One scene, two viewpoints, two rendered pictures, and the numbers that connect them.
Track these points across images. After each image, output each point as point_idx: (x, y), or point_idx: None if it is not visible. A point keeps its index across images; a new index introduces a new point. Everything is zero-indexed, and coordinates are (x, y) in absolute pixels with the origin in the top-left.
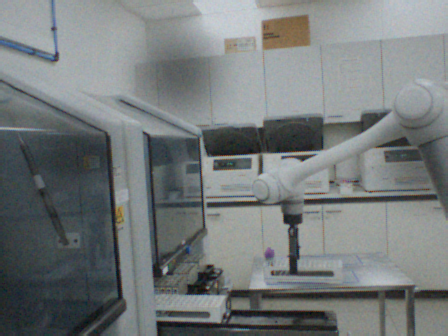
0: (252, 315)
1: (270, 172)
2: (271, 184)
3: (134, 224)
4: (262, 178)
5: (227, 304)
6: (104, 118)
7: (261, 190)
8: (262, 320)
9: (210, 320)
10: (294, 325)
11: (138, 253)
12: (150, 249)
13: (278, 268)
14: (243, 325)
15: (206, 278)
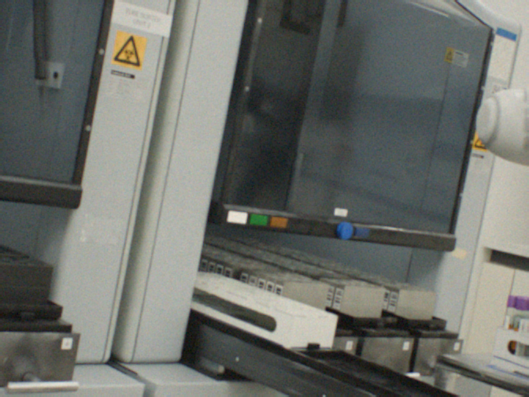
0: (371, 373)
1: (527, 87)
2: (508, 108)
3: (175, 91)
4: (498, 94)
5: None
6: None
7: (486, 119)
8: (372, 381)
9: (274, 337)
10: (401, 396)
11: (170, 147)
12: (346, 255)
13: (525, 339)
14: (318, 365)
15: (393, 324)
